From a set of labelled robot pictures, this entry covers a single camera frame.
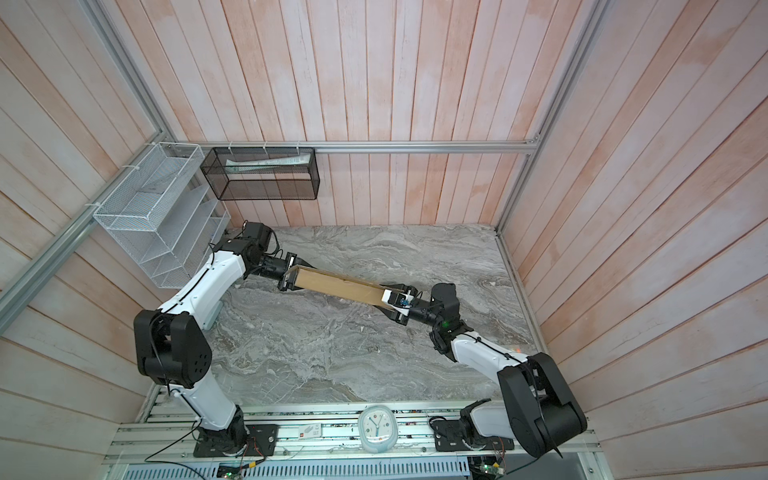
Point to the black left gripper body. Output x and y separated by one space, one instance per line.
272 267

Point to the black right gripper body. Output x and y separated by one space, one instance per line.
422 313

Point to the brown cardboard box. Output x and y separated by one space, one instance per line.
341 286

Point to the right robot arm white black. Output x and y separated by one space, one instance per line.
537 408

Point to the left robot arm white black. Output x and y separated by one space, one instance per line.
170 345

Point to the white paper in basket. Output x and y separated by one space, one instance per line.
283 165

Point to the white round clock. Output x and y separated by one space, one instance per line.
377 429

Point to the small white label tag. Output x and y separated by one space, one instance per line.
310 431

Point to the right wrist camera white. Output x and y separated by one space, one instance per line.
400 301

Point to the black wire mesh basket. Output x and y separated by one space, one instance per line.
254 187

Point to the white wire mesh shelf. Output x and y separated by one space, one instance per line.
163 219

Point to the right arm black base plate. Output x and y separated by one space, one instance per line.
453 436

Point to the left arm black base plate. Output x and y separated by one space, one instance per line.
249 439

